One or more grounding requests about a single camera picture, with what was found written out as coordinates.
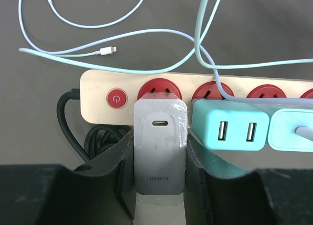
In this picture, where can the teal dual usb charger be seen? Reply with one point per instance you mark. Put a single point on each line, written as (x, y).
(229, 126)

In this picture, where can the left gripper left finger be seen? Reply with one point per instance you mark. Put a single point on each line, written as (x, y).
(99, 192)

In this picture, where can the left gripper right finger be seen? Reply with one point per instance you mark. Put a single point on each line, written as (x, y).
(220, 193)

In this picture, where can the white honor charger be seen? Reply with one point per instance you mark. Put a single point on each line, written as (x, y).
(160, 140)

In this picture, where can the beige wooden power strip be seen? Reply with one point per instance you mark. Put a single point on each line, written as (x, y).
(109, 97)

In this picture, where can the light teal charger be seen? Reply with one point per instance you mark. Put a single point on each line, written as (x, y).
(282, 134)

